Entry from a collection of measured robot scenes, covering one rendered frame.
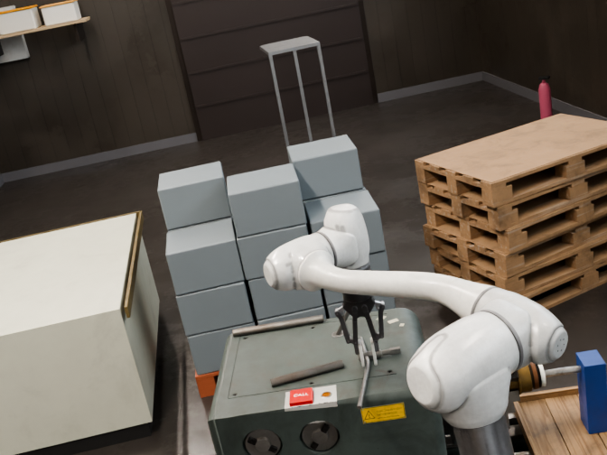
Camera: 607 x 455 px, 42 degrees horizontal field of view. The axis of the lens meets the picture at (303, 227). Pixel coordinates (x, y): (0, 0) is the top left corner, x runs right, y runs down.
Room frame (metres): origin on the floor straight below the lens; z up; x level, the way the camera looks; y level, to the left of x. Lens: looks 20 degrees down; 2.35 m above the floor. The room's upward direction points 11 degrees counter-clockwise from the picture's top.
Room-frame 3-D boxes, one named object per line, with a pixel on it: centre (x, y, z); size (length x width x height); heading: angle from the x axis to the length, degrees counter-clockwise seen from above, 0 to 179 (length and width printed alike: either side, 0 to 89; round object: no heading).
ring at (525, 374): (1.94, -0.53, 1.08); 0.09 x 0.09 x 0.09; 85
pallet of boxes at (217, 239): (4.43, 0.19, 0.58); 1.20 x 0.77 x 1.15; 93
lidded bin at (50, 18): (10.16, 2.38, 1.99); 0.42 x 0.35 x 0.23; 95
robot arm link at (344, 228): (1.85, -0.09, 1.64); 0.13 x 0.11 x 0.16; 120
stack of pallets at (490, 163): (4.76, -1.49, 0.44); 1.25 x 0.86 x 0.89; 113
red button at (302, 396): (1.77, 0.09, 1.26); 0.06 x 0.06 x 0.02; 85
